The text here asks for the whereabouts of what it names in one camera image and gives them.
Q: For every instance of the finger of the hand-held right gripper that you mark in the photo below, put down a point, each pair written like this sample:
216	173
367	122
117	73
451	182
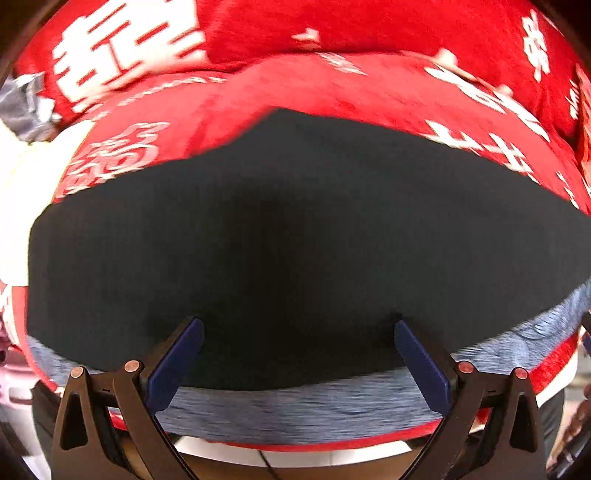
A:
587	339

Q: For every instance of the black pants with heathered waistband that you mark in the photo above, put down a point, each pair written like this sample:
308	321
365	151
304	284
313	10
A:
295	254

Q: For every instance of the pink plastic stool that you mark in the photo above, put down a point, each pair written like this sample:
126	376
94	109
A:
14	383

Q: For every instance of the white cream cloth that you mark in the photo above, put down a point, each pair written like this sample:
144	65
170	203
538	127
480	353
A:
27	184

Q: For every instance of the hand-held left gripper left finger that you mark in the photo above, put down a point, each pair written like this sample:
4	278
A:
178	364

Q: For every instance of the red printed sofa backrest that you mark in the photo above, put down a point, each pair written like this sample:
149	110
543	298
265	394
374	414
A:
369	23

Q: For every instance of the grey fleece cloth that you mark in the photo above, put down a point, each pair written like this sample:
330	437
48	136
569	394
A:
23	106

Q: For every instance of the red blanket white characters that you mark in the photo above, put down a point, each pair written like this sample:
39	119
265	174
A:
369	92

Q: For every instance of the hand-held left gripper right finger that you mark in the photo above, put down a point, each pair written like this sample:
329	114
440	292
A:
422	369

